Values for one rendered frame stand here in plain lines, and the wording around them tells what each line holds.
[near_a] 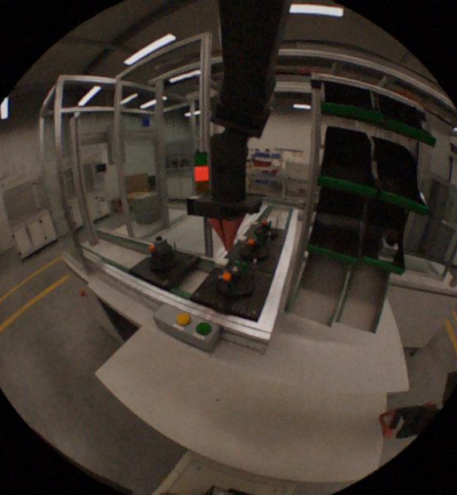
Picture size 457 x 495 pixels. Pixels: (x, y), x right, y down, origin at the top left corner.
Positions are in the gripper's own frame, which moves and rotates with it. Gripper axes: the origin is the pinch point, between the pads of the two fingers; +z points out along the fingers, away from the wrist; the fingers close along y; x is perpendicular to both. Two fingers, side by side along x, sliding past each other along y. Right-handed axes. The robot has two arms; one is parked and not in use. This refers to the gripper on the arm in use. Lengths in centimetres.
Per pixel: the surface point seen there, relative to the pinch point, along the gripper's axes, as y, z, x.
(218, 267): 15.9, 26.6, -25.5
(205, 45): 24, -67, -34
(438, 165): -107, -38, -85
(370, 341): -52, 38, -15
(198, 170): 24.1, -11.2, -28.8
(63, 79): 86, -74, -1
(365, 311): -39.0, 20.6, -12.8
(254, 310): -4.1, 26.3, -9.1
